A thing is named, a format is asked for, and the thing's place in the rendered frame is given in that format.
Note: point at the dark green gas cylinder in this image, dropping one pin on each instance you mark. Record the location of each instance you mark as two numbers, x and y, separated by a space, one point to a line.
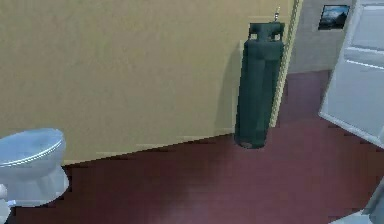
258 90

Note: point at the white room door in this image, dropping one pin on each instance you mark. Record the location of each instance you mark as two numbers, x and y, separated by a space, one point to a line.
358 76

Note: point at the white toilet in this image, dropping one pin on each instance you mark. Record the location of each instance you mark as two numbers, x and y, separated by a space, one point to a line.
30 160

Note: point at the dark framed wall picture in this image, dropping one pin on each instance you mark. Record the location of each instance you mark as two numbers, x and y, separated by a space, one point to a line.
333 16

